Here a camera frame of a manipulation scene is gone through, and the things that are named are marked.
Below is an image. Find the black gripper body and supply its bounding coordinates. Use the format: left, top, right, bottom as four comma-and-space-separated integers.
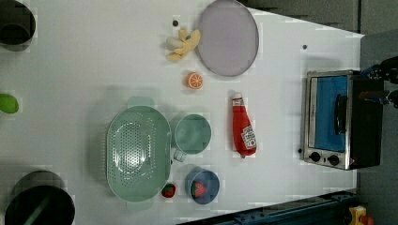
360, 56, 398, 109

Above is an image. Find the black robot base lower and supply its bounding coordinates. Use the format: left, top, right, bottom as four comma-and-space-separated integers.
4, 170, 76, 225

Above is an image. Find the black robot base upper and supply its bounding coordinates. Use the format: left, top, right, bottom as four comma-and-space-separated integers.
0, 0, 36, 46

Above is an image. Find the yellow red clamp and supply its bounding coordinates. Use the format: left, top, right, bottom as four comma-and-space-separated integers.
348, 205, 375, 225

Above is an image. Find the red plush ketchup bottle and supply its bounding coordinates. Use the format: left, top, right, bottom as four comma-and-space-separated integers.
232, 92, 257, 158

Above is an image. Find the round lavender plate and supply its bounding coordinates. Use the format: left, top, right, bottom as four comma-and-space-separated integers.
198, 0, 259, 77

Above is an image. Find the orange slice toy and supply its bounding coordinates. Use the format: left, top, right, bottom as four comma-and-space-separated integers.
186, 72, 203, 89

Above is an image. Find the blue bowl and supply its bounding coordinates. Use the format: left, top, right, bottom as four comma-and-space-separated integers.
185, 167, 221, 205

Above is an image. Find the strawberry toy in bowl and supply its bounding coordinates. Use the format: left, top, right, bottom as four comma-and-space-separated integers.
191, 182, 207, 198

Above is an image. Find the strawberry toy on table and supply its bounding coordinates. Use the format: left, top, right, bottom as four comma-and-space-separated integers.
161, 183, 176, 198

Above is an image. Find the green perforated colander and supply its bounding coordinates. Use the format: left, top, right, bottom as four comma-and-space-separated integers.
106, 97, 172, 211

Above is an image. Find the green round object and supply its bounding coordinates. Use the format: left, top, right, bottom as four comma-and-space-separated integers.
0, 94, 19, 113

